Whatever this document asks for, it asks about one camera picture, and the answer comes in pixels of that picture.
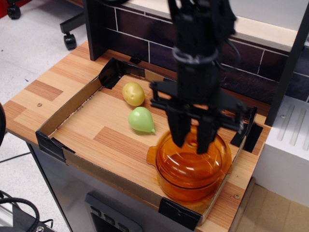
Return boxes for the green toy pear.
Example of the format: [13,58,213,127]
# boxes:
[128,107,155,133]

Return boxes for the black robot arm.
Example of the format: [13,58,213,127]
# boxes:
[150,0,246,154]

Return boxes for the orange transparent pot lid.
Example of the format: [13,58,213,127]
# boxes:
[155,126,232,189]

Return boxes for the black cable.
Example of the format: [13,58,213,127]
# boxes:
[0,189,54,232]

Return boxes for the black vertical post left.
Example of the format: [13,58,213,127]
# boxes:
[83,0,116,61]

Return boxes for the black vertical post right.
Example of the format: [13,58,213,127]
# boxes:
[265,5,309,127]

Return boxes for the black vertical post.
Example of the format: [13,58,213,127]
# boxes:
[83,0,116,61]
[265,5,309,127]

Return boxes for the black chair leg with caster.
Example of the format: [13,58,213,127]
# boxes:
[59,12,85,51]

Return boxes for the black caster wheel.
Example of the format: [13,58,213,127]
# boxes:
[7,0,21,20]

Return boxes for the white toy sink counter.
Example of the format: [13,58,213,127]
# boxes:
[253,96,309,206]

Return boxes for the cardboard fence with black tape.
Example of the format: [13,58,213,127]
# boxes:
[35,58,266,232]

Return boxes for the orange transparent plastic pot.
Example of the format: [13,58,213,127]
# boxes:
[146,128,232,202]

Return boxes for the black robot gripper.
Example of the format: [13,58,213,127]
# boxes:
[150,48,246,154]

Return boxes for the yellow toy potato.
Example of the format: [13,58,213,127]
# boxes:
[122,82,145,106]

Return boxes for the toy oven control panel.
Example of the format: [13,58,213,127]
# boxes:
[85,194,143,232]

